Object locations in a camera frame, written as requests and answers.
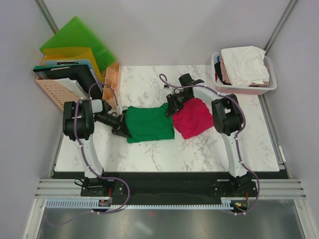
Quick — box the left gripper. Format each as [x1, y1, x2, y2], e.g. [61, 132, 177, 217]
[94, 113, 131, 139]

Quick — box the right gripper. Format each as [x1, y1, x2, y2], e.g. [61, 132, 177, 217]
[166, 92, 192, 118]

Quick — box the red t shirt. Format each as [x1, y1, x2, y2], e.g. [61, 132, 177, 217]
[172, 98, 214, 139]

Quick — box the green t shirt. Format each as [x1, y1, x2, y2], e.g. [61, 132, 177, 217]
[125, 103, 174, 143]

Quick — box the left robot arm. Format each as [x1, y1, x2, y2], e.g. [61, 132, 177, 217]
[62, 99, 132, 196]

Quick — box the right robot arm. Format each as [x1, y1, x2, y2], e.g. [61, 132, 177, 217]
[159, 73, 249, 196]

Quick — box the black t shirt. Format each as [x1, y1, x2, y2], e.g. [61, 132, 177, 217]
[214, 62, 222, 81]

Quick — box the white laundry basket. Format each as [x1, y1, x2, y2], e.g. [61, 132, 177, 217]
[211, 52, 277, 95]

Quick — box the black binder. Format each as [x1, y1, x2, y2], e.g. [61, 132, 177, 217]
[33, 64, 102, 99]

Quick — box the white t shirt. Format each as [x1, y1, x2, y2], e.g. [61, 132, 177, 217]
[220, 46, 270, 87]

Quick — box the yellow plastic folder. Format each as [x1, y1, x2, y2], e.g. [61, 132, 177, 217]
[43, 47, 103, 82]

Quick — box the pink t shirt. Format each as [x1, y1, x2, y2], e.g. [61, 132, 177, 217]
[220, 58, 269, 87]

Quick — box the blue clipboard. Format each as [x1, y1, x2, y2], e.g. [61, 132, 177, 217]
[44, 59, 103, 82]

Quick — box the green plastic folder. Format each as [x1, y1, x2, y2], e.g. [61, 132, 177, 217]
[40, 16, 116, 72]

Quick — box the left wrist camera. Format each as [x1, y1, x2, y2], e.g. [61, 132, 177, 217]
[117, 105, 128, 114]

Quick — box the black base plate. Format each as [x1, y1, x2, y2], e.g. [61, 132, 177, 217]
[74, 172, 259, 199]

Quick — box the white cable duct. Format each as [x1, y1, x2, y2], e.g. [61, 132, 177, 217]
[45, 199, 234, 210]

